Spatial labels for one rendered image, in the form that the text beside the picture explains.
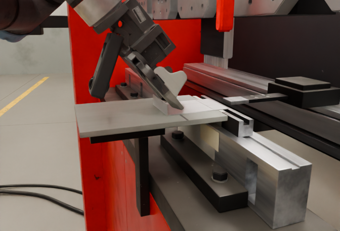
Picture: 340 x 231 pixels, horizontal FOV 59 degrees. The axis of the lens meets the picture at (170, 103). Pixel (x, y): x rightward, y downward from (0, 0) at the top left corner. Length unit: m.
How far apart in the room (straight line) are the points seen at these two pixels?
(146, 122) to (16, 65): 7.55
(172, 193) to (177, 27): 1.07
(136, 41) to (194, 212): 0.30
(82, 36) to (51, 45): 6.38
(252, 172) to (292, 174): 0.08
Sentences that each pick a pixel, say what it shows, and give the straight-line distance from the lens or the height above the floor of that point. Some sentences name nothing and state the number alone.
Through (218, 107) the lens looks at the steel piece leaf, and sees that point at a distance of 0.61.
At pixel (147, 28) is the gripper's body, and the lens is 0.54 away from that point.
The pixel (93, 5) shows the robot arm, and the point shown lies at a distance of 0.51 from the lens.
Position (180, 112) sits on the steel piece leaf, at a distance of 0.57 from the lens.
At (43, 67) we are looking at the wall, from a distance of 7.88.
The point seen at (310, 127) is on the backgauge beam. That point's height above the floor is 0.93.
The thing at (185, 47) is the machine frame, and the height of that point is 1.05.
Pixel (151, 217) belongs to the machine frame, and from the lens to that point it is 0.66.
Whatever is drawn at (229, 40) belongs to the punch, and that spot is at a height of 1.13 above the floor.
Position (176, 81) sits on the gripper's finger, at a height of 1.06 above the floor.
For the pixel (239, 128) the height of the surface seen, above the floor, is 0.99.
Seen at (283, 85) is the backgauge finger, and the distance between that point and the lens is 0.76.
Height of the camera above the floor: 1.16
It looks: 15 degrees down
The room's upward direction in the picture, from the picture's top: straight up
